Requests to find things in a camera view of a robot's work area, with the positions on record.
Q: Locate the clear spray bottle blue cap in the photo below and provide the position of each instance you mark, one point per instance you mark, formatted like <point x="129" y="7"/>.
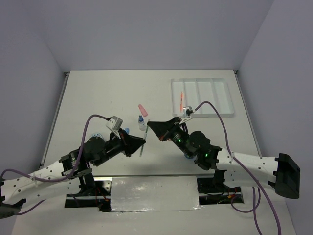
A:
<point x="141" y="123"/>

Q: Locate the flat round blue-label tin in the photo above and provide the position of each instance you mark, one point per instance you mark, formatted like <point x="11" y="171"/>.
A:
<point x="96" y="135"/>

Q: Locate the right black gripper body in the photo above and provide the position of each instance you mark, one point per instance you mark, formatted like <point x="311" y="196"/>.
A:
<point x="176" y="134"/>

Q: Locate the blue translucent cap case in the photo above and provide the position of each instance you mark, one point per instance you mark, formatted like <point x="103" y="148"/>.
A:
<point x="127" y="130"/>

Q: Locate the orange highlighter pen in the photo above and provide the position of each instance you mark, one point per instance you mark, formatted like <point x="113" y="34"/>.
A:
<point x="181" y="102"/>

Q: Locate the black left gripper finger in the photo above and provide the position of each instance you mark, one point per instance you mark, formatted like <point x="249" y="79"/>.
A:
<point x="129" y="139"/>
<point x="132" y="147"/>

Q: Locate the small blue jar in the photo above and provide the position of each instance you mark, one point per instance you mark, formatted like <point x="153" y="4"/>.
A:
<point x="189" y="156"/>

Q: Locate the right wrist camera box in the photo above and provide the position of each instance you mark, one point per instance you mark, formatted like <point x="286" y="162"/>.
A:
<point x="187" y="114"/>

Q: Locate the pink translucent cap case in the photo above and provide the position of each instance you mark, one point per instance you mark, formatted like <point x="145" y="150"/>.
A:
<point x="142" y="110"/>

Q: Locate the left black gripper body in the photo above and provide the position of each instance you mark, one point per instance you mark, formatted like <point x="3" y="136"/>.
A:
<point x="115" y="146"/>

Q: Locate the white divided organizer tray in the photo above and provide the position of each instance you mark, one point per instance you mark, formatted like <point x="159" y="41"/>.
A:
<point x="198" y="90"/>

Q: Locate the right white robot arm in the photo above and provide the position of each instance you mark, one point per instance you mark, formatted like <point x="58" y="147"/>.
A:
<point x="280" y="174"/>

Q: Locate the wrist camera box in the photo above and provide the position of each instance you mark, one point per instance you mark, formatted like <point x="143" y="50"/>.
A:
<point x="187" y="114"/>
<point x="114" y="124"/>

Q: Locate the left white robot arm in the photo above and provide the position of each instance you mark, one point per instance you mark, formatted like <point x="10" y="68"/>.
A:
<point x="72" y="174"/>

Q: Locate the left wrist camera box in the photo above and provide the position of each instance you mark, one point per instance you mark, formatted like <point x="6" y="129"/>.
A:
<point x="114" y="124"/>

